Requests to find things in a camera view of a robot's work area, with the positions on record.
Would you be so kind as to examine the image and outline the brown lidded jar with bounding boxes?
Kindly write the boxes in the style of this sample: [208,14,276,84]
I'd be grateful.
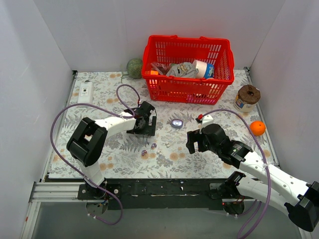
[234,85,261,113]

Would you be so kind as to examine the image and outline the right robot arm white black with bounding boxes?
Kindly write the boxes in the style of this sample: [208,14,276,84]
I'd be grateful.
[186,123,319,232]

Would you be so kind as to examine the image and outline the orange fruit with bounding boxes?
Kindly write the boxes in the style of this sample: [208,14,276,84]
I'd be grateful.
[250,120,266,136]

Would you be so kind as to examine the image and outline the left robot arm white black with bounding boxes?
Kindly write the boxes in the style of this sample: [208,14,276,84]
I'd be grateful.
[66,101,157,199]

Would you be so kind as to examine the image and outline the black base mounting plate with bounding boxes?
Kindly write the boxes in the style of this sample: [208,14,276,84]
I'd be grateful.
[77,178,257,210]

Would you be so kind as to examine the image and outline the purple earbud charging case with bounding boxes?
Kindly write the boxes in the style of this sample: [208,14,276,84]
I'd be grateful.
[170,119,183,128]

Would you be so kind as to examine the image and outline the blue white paper roll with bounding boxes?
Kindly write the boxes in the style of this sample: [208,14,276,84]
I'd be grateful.
[192,60,215,79]

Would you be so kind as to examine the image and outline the white rectangular device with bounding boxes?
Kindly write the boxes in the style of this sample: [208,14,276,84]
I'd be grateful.
[77,81,94,104]

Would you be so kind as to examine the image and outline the red plastic shopping basket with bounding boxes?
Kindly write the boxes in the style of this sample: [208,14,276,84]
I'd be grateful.
[142,35,234,105]

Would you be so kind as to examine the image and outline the dark red snack packet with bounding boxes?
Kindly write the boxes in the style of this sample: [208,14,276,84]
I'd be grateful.
[151,62,170,75]

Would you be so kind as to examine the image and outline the green round melon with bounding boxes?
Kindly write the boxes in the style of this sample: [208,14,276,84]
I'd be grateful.
[126,58,143,79]

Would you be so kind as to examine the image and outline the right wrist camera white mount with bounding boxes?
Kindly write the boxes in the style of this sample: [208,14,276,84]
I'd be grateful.
[195,114,213,128]

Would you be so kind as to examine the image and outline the grey printed snack pouch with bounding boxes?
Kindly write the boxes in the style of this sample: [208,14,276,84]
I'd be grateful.
[166,62,197,78]

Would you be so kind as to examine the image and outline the small orange item in basket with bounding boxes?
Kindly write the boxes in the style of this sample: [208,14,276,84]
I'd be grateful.
[145,70,159,75]

